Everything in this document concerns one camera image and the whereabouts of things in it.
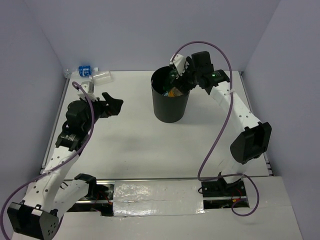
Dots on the clear bottle blue label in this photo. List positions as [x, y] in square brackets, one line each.
[82, 71]

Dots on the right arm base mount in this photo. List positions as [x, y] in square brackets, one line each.
[221, 195]

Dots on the orange juice bottle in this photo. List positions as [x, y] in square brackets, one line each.
[173, 93]

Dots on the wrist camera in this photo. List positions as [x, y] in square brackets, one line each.
[178, 62]
[88, 88]

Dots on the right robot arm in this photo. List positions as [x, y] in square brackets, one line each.
[252, 135]

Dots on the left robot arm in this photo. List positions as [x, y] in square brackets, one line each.
[39, 214]

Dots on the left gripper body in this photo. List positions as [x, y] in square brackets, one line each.
[99, 110]

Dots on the black plastic bin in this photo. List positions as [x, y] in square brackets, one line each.
[166, 109]

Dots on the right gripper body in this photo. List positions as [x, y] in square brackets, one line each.
[189, 76]

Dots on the green plastic bottle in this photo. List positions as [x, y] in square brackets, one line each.
[168, 80]

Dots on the clear plastic cup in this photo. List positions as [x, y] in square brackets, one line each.
[101, 77]

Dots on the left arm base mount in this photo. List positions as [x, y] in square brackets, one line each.
[101, 202]

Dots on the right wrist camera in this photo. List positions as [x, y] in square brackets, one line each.
[178, 62]

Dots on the silver tape sheet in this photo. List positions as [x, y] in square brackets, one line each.
[157, 198]

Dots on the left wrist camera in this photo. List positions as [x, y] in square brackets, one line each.
[88, 88]

